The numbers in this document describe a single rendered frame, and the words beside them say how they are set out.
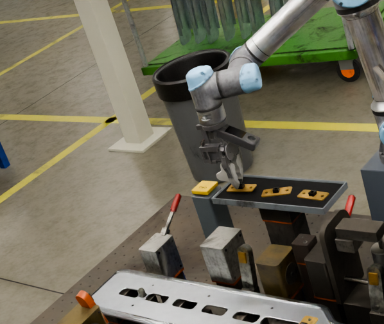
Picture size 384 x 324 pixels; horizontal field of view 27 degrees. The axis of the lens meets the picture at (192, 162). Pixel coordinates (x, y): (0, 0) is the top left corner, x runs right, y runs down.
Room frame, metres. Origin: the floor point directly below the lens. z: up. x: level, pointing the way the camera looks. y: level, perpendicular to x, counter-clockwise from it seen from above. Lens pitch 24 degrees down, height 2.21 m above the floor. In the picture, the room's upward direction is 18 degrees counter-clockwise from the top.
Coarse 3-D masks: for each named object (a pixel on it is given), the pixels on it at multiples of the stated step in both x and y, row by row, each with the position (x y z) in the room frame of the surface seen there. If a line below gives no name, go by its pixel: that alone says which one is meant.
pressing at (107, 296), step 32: (128, 288) 2.00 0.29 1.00; (160, 288) 1.95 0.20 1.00; (192, 288) 1.90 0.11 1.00; (224, 288) 1.84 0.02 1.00; (128, 320) 1.86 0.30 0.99; (160, 320) 1.80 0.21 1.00; (192, 320) 1.75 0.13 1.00; (224, 320) 1.71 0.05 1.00; (288, 320) 1.62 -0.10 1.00; (320, 320) 1.58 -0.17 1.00
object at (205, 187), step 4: (200, 184) 2.17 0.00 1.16; (204, 184) 2.16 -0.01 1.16; (208, 184) 2.15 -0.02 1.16; (212, 184) 2.15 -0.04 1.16; (216, 184) 2.15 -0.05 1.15; (196, 188) 2.15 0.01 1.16; (200, 188) 2.15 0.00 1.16; (204, 188) 2.14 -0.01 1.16; (208, 188) 2.13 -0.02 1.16; (212, 188) 2.13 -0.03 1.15; (192, 192) 2.15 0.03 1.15; (196, 192) 2.14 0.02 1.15; (200, 192) 2.13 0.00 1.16; (204, 192) 2.12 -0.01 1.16; (208, 192) 2.12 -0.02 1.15
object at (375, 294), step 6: (372, 264) 1.59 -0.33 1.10; (378, 264) 1.58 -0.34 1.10; (372, 270) 1.57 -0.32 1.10; (378, 270) 1.56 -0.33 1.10; (372, 276) 1.57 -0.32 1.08; (378, 276) 1.56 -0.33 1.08; (372, 282) 1.56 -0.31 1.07; (378, 282) 1.56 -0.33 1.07; (372, 288) 1.57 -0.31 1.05; (378, 288) 1.56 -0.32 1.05; (372, 294) 1.57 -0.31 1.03; (378, 294) 1.56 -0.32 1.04; (372, 300) 1.57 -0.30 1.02; (378, 300) 1.56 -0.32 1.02; (372, 306) 1.57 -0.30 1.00; (378, 306) 1.55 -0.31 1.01
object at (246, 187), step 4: (240, 184) 2.05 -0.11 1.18; (244, 184) 2.04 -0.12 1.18; (248, 184) 2.05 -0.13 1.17; (252, 184) 2.04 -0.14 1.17; (256, 184) 2.03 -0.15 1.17; (228, 188) 2.06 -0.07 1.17; (232, 188) 2.05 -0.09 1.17; (240, 188) 2.04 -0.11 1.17; (244, 188) 2.03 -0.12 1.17; (248, 188) 2.02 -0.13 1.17; (252, 188) 2.02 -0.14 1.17
